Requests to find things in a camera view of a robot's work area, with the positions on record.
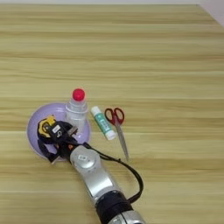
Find clear bottle red cap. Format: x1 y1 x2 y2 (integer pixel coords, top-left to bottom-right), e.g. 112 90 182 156
64 87 89 136

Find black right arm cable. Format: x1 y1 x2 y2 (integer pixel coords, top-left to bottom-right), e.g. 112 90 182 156
83 142 144 205

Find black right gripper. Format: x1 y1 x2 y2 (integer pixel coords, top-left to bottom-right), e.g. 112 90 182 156
37 125 89 164

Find white green glue stick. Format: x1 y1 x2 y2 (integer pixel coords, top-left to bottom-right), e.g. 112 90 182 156
89 106 117 142

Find purple round plate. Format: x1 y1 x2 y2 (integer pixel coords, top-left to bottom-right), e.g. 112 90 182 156
26 102 92 162

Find red handled scissors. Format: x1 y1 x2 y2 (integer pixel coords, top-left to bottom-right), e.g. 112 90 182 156
103 107 130 162

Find black box white label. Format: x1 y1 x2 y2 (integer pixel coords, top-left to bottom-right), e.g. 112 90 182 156
45 121 73 142

